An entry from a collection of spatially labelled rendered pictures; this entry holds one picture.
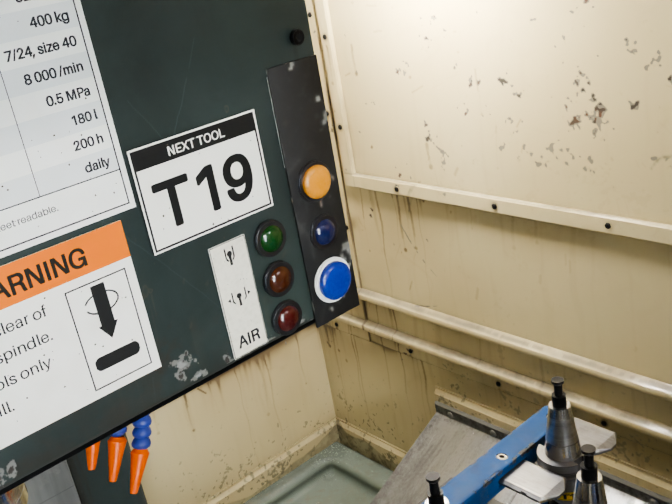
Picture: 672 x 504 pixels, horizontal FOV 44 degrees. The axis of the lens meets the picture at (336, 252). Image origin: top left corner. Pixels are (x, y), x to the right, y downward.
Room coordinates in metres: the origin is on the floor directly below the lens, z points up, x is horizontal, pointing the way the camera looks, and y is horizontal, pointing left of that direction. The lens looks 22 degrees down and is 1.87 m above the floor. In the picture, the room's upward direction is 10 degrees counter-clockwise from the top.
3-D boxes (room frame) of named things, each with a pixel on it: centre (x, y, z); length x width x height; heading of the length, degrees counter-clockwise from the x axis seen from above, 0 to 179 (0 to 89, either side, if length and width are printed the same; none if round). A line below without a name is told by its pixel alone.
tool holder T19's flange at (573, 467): (0.84, -0.23, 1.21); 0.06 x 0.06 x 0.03
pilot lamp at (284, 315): (0.55, 0.04, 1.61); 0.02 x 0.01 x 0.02; 128
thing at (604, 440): (0.87, -0.27, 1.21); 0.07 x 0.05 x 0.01; 38
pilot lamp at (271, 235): (0.55, 0.04, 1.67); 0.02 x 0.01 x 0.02; 128
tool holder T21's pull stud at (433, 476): (0.70, -0.06, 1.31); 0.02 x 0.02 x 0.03
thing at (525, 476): (0.80, -0.19, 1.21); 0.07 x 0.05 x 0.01; 38
